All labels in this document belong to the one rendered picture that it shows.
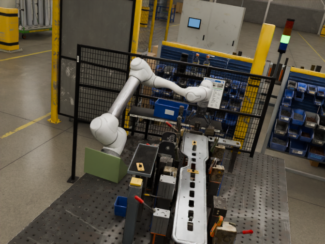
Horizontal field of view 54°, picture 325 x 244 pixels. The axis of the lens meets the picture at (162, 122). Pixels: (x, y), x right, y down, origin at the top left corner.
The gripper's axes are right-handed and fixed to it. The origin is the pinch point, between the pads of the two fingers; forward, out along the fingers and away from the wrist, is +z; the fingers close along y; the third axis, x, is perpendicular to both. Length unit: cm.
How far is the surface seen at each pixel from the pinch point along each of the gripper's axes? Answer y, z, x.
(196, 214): 4, 13, -94
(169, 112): -27.0, 3.6, 35.4
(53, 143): -179, 115, 129
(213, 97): 12, -12, 54
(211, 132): 14.3, 11.0, 23.5
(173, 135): -17.9, -4.5, -32.5
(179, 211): -7, 14, -94
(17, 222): -144, 114, -25
